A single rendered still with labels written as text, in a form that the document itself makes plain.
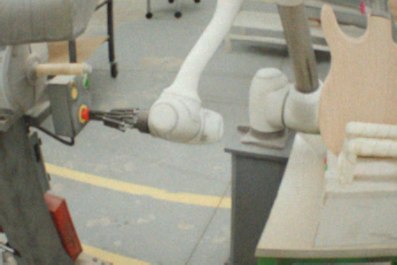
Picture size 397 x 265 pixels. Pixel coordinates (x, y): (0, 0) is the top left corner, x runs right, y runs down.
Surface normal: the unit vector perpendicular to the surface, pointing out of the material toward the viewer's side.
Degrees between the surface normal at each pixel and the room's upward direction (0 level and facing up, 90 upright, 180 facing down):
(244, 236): 90
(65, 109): 90
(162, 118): 67
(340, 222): 90
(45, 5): 90
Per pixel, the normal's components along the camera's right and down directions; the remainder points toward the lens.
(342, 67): -0.26, 0.44
